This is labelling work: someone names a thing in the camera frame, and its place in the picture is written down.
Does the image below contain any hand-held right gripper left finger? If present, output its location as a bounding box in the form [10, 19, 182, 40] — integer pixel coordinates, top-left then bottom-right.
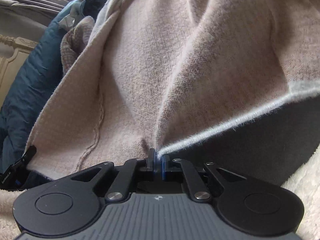
[71, 148, 157, 203]

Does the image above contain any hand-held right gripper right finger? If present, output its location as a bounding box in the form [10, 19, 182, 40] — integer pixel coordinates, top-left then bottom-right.
[161, 154, 248, 202]

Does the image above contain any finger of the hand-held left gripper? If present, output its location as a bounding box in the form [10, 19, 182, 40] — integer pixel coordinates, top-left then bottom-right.
[23, 144, 38, 167]

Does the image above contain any pink white houndstooth coat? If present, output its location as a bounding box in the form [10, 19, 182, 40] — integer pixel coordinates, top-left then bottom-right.
[25, 0, 320, 180]

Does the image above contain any teal quilted duvet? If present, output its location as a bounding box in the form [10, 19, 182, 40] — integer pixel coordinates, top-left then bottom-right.
[0, 0, 83, 188]

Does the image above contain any cream carved headboard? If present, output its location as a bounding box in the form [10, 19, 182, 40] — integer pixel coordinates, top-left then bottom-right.
[0, 35, 38, 105]

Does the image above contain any dark grey garment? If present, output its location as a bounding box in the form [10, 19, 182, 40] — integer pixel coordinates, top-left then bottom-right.
[84, 0, 110, 18]

